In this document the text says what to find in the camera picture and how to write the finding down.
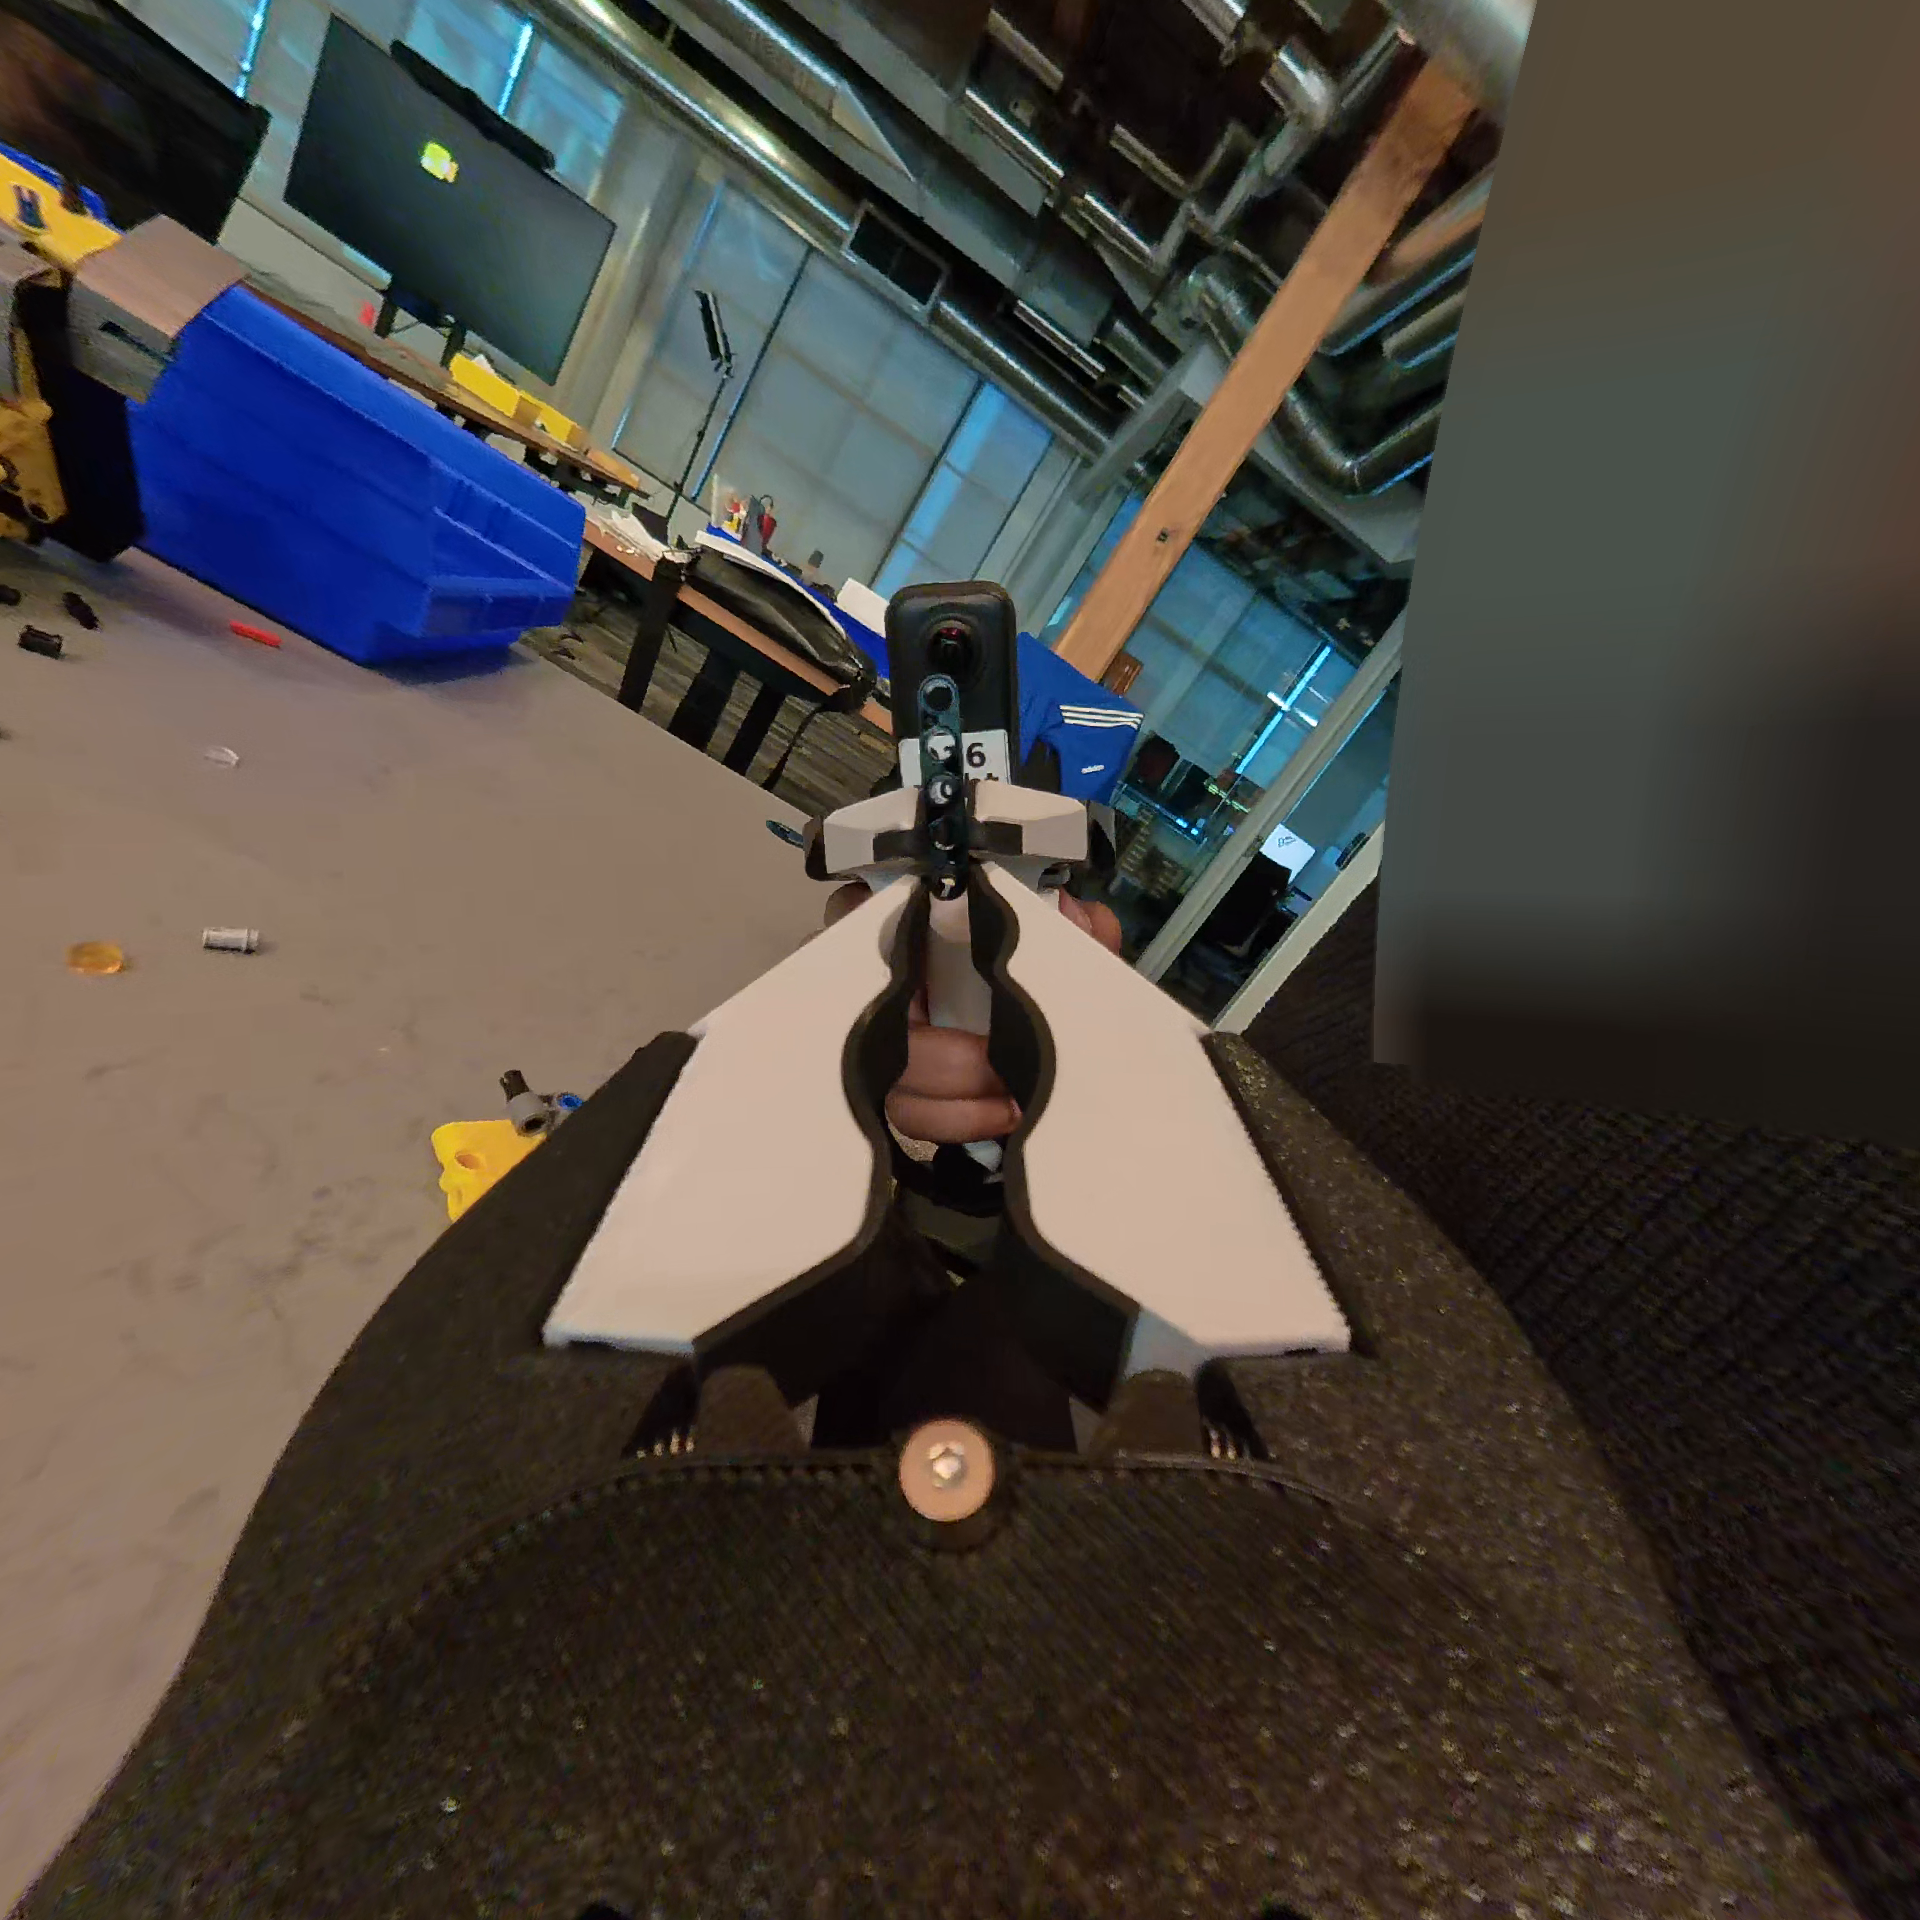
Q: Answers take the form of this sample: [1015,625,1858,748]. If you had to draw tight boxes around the yellow brick assembly grey connectors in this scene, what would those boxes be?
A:
[428,1072,586,1222]

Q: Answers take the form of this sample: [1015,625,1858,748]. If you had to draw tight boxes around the person's dark clothing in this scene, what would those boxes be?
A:
[1246,885,1920,1920]

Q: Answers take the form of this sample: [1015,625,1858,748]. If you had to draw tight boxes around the black beam with pins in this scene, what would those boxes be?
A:
[918,674,969,902]

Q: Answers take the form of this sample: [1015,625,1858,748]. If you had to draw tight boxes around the person's right hand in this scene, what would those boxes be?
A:
[883,1022,1026,1148]

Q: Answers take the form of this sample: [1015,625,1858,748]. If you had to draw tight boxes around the wooden desk black legs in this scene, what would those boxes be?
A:
[268,285,650,519]
[583,508,903,788]

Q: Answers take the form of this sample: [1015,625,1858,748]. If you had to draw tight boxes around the black bag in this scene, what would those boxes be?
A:
[682,544,880,705]

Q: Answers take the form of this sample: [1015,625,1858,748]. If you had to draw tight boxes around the dark computer monitor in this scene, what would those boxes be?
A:
[0,0,275,242]

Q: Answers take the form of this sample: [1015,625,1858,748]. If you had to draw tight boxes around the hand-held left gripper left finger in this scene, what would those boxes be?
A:
[540,884,928,1371]

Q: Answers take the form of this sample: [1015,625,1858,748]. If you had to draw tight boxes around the yellow box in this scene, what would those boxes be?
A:
[448,352,590,452]

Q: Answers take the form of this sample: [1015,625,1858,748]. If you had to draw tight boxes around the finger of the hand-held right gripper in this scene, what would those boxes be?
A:
[959,791,1092,872]
[802,795,928,885]

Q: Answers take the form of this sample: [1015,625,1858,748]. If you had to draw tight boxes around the blue jacket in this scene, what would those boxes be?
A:
[1026,638,1146,819]

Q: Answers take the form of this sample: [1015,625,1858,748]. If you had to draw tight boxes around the yellow toy vehicle model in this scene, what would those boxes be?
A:
[0,144,249,562]

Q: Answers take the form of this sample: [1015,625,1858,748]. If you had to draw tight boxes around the wooden post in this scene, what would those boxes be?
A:
[1048,59,1480,682]

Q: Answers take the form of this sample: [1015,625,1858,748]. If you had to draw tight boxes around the black television screen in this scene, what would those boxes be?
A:
[282,14,619,389]

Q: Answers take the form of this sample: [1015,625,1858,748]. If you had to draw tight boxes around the silver ventilation ducts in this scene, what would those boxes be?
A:
[509,0,1503,498]

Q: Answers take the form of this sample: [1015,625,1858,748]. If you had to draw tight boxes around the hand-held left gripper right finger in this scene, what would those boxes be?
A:
[965,867,1355,1379]

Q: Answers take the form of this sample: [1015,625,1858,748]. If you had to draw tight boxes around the large blue plastic bin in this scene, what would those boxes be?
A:
[126,285,586,667]

